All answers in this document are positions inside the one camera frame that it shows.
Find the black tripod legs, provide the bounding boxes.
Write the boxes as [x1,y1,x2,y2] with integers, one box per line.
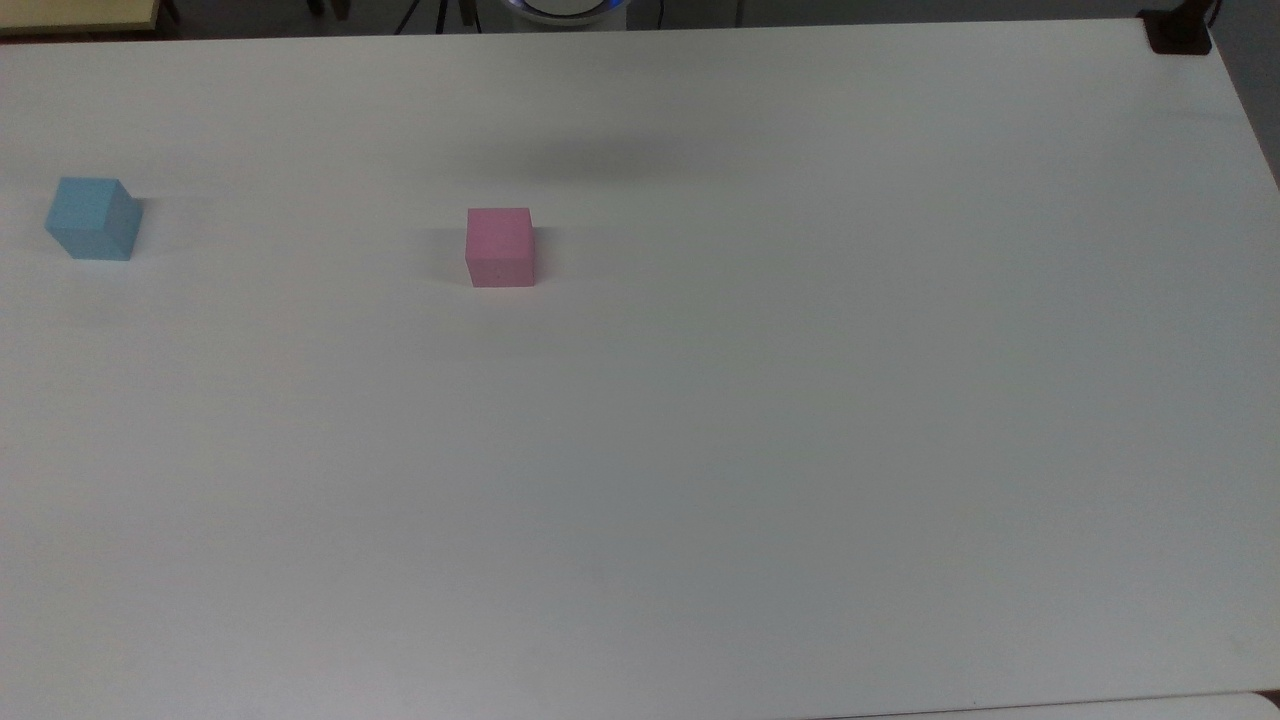
[393,0,471,36]

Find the blue foam cube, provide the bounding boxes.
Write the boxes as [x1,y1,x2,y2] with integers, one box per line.
[44,177,145,263]

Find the dark table clamp mount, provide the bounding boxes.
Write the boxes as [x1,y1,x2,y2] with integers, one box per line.
[1138,0,1223,56]

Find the yellow wooden table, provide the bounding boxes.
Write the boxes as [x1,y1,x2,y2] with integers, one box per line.
[0,0,161,39]

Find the pink foam cube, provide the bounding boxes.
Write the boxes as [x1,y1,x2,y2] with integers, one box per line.
[465,207,536,289]

